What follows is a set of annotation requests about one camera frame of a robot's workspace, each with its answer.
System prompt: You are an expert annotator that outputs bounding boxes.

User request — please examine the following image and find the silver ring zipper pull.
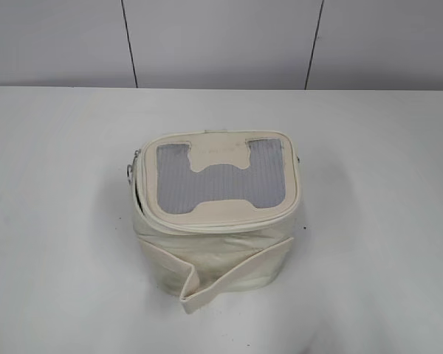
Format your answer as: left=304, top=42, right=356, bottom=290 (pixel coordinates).
left=126, top=149, right=141, bottom=184

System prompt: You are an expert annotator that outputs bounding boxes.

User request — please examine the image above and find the cream zippered cooler bag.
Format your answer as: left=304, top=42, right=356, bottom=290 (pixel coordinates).
left=129, top=131, right=301, bottom=313

